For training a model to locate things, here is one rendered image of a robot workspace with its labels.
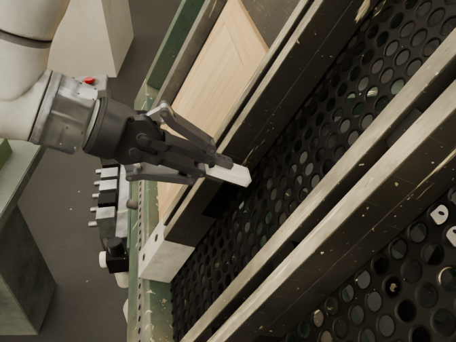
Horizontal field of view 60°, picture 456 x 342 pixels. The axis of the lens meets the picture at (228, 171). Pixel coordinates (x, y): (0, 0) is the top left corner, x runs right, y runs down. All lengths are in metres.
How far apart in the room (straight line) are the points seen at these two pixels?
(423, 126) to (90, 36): 3.33
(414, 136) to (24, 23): 0.37
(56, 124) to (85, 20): 3.06
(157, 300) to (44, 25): 0.58
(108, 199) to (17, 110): 0.82
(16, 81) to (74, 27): 3.11
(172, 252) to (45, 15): 0.51
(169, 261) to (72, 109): 0.44
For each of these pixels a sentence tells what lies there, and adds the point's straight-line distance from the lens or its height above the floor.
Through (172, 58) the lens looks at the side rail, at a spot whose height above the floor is 1.00.
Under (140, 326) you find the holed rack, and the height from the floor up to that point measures 0.89.
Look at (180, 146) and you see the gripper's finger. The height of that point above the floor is 1.30.
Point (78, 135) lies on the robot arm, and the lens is 0.49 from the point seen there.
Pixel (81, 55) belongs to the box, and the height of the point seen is 0.20.
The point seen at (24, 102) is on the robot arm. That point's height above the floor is 1.40.
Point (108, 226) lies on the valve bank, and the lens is 1.25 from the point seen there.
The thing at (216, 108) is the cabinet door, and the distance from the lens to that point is 0.89.
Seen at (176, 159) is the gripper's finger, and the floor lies 1.28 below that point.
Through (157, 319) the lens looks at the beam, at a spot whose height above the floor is 0.90.
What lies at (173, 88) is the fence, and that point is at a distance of 1.28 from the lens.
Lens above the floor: 1.62
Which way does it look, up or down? 41 degrees down
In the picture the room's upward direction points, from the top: straight up
